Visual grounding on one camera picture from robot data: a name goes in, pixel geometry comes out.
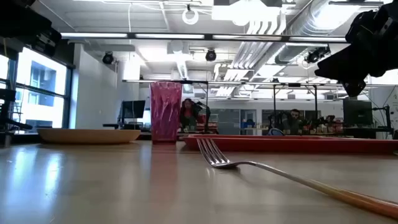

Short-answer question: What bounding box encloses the black background rig frame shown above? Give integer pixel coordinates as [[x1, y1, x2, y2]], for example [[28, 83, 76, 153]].
[[123, 79, 210, 134], [272, 82, 318, 125]]

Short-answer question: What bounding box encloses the pink faceted plastic cup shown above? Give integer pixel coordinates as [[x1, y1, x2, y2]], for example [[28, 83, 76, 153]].
[[149, 81, 183, 144]]

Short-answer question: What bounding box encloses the silver ventilation duct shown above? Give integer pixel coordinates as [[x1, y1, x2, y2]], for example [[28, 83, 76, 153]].
[[273, 0, 352, 66]]

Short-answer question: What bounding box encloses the orange plate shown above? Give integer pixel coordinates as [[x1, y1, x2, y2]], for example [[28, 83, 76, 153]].
[[37, 128, 142, 144]]

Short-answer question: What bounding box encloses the red plastic tray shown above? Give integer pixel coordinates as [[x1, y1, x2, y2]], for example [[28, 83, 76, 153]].
[[182, 134, 398, 156]]

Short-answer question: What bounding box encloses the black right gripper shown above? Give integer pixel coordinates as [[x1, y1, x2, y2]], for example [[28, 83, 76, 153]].
[[314, 1, 398, 82]]

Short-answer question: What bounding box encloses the white hanging ring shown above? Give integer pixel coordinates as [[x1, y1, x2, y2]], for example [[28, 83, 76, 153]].
[[182, 7, 200, 26]]

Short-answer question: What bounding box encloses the black bar with light strips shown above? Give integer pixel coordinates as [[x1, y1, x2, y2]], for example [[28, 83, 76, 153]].
[[60, 32, 348, 44]]

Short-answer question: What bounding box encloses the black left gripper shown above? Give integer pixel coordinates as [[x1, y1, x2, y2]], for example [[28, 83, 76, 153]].
[[29, 27, 62, 57]]

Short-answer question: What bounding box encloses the person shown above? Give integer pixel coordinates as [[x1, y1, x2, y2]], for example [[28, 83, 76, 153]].
[[281, 108, 307, 135], [179, 98, 208, 133]]

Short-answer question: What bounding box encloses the black equipment stand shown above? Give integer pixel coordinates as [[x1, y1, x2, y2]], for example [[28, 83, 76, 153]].
[[0, 88, 34, 147]]

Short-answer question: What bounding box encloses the metal fork orange handle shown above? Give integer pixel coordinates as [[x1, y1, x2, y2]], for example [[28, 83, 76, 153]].
[[196, 138, 398, 220]]

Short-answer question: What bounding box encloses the black aluminium table frame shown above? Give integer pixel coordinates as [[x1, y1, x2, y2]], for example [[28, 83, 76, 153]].
[[11, 132, 187, 141]]

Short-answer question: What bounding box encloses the black computer monitor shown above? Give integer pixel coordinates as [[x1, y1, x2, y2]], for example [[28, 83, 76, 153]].
[[343, 98, 373, 127], [120, 100, 146, 119]]

